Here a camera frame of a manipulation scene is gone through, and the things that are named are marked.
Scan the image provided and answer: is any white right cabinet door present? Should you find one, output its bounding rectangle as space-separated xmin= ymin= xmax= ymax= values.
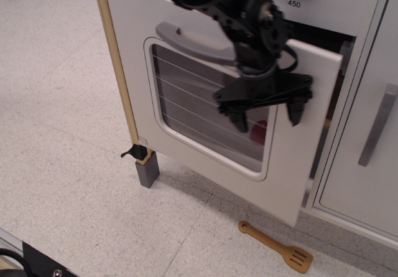
xmin=317 ymin=0 xmax=397 ymax=240

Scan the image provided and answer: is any grey cabinet leg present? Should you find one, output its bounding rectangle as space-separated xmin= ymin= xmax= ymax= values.
xmin=136 ymin=153 xmax=160 ymax=189

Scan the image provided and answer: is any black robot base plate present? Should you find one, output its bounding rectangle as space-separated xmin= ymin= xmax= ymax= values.
xmin=22 ymin=242 xmax=77 ymax=277

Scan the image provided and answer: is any black base cable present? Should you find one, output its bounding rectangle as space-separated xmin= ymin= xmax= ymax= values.
xmin=0 ymin=248 xmax=32 ymax=277

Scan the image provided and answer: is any white oven door with window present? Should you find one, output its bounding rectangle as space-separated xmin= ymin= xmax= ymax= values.
xmin=107 ymin=0 xmax=341 ymax=226

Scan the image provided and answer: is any grey oven door handle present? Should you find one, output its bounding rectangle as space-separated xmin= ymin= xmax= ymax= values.
xmin=155 ymin=21 xmax=236 ymax=66

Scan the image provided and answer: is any silver cabinet door handle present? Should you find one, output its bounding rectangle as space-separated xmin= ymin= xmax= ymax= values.
xmin=358 ymin=83 xmax=397 ymax=167

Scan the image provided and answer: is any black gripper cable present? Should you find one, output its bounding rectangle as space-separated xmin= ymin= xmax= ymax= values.
xmin=278 ymin=45 xmax=299 ymax=72

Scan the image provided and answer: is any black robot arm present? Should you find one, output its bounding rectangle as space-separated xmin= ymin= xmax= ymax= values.
xmin=158 ymin=0 xmax=313 ymax=133

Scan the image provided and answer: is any white toy kitchen cabinet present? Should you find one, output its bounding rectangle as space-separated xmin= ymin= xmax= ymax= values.
xmin=97 ymin=0 xmax=397 ymax=248

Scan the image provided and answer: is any red toy strawberry half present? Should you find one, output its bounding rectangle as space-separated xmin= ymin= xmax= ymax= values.
xmin=250 ymin=120 xmax=267 ymax=145

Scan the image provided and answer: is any wooden slotted spatula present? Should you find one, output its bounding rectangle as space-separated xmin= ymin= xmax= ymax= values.
xmin=238 ymin=221 xmax=313 ymax=274

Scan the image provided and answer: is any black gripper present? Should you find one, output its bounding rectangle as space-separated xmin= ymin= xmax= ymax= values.
xmin=213 ymin=68 xmax=313 ymax=133

